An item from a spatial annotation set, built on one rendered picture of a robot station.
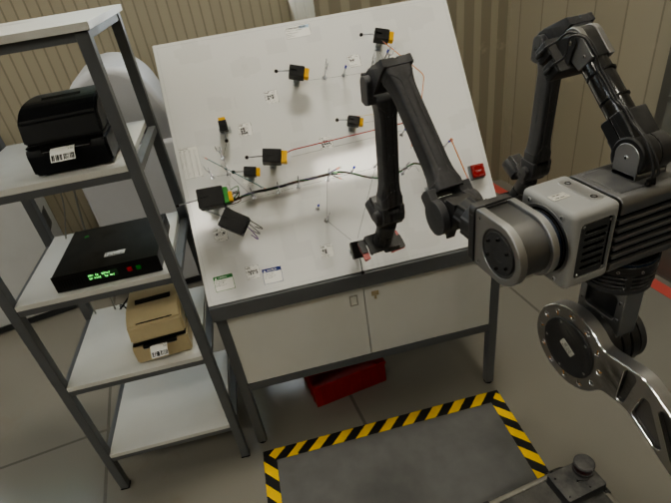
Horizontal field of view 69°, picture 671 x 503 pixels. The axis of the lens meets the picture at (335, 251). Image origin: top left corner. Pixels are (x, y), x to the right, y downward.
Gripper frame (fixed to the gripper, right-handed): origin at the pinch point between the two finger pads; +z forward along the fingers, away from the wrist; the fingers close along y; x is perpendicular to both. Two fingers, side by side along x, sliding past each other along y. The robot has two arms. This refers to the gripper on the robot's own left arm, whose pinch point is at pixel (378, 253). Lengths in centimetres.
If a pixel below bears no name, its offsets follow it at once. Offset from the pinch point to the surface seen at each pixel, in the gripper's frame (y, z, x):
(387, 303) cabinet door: -9.3, 43.3, 2.8
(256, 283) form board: 39.8, 25.0, -15.4
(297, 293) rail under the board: 26.5, 27.6, -7.5
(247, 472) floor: 67, 100, 37
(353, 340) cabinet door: 7, 58, 8
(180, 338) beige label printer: 73, 43, -11
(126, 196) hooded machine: 93, 112, -142
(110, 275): 86, 12, -29
